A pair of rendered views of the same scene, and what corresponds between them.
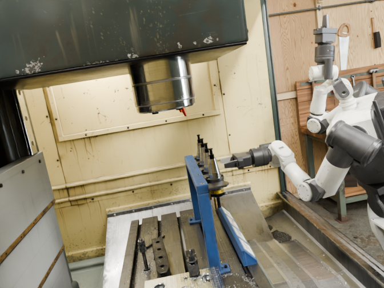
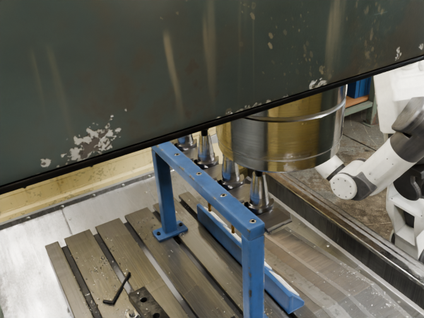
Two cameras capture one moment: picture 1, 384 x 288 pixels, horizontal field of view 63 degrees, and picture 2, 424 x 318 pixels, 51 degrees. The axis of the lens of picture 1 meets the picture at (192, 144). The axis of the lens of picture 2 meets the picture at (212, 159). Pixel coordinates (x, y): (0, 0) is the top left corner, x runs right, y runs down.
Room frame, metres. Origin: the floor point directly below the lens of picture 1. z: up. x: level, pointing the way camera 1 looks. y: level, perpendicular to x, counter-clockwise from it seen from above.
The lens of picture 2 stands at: (0.41, 0.34, 1.78)
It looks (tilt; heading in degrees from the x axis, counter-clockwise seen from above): 30 degrees down; 335
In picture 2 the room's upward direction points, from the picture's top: 4 degrees counter-clockwise
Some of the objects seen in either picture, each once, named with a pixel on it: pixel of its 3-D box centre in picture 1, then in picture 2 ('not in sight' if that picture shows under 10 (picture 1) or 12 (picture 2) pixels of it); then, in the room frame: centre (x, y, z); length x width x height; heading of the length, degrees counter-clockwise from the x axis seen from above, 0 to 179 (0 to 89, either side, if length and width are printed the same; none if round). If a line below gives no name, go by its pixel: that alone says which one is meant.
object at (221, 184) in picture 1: (218, 184); (274, 218); (1.01, -0.07, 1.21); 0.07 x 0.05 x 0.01; 95
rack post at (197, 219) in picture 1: (194, 191); (164, 192); (1.44, 0.03, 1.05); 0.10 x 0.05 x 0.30; 95
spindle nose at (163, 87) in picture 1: (162, 86); (278, 100); (0.84, 0.05, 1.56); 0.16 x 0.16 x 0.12
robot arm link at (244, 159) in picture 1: (247, 158); not in sight; (1.41, -0.24, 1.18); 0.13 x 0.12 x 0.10; 5
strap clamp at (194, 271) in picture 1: (193, 269); not in sight; (0.92, 0.06, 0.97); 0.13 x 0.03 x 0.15; 5
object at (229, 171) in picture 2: (208, 160); (229, 164); (1.17, -0.05, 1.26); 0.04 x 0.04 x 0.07
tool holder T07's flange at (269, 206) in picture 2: (215, 180); (259, 205); (1.06, -0.06, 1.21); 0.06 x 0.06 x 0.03
